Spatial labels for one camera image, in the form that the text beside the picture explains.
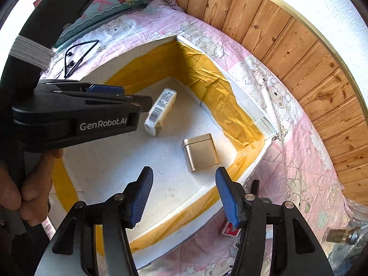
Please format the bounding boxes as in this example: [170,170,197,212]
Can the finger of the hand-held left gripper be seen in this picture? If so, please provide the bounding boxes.
[40,80,125,96]
[57,93,153,113]

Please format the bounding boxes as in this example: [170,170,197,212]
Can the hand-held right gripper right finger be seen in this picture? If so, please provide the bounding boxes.
[215,167,334,276]

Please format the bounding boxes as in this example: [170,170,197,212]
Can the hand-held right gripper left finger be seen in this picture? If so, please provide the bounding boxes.
[52,166,154,276]

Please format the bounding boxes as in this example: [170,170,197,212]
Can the beige tissue pack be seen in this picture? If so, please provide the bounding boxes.
[144,89,177,136]

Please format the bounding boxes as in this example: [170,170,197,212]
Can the red white staples box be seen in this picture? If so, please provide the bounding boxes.
[219,218,242,236]

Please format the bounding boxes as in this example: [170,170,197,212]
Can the white cardboard box yellow tape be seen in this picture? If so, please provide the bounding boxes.
[47,34,281,269]

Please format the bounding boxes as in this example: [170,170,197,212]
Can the gold metal tin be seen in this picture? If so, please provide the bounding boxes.
[182,133,220,173]

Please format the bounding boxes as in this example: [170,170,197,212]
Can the person's left hand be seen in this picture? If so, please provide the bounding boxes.
[0,149,64,227]

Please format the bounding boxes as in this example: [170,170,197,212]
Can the black neckband earphones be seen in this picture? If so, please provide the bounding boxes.
[64,40,99,79]

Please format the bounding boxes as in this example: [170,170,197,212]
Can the pink printed blanket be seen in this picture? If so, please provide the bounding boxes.
[43,0,357,276]

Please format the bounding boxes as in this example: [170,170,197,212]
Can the washing machine toy box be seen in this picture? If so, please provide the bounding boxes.
[55,0,150,49]

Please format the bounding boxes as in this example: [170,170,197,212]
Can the glass bottle metal cap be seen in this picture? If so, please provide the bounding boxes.
[323,227,361,245]

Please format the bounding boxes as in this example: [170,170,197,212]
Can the clear bubble wrap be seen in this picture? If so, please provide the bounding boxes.
[328,198,368,276]

